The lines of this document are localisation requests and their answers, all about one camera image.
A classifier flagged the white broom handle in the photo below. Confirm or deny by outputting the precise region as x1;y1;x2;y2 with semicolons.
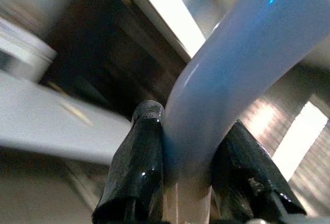
163;0;330;224

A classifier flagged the white furniture panel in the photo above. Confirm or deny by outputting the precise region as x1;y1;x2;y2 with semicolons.
0;70;133;166

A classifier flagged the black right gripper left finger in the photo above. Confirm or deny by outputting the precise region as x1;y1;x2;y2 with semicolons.
92;99;166;224

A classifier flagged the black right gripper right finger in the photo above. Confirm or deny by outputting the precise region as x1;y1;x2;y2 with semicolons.
210;119;307;224

